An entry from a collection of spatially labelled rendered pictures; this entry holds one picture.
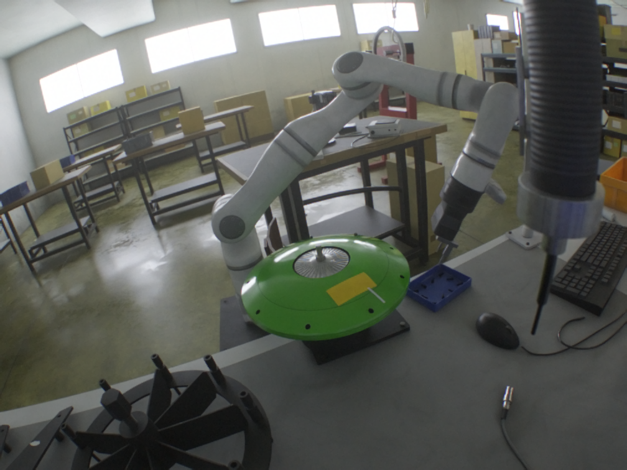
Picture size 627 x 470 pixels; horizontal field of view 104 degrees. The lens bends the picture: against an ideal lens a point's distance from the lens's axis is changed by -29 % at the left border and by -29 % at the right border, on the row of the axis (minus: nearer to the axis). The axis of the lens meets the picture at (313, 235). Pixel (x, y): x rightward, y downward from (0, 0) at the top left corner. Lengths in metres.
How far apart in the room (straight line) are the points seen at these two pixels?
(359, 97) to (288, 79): 8.95
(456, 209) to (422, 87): 0.24
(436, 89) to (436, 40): 11.71
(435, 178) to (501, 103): 1.87
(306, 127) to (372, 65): 0.18
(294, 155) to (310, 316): 0.33
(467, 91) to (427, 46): 11.41
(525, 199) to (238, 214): 0.62
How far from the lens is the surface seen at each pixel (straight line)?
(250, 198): 0.72
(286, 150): 0.71
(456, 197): 0.65
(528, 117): 0.32
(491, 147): 0.64
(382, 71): 0.69
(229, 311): 0.98
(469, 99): 0.65
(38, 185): 5.15
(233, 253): 0.80
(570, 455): 0.60
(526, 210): 0.19
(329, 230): 2.53
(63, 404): 0.90
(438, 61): 12.33
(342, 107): 0.76
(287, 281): 0.59
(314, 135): 0.71
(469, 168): 0.64
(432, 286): 0.82
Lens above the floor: 1.41
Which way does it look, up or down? 27 degrees down
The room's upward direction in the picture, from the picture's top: 11 degrees counter-clockwise
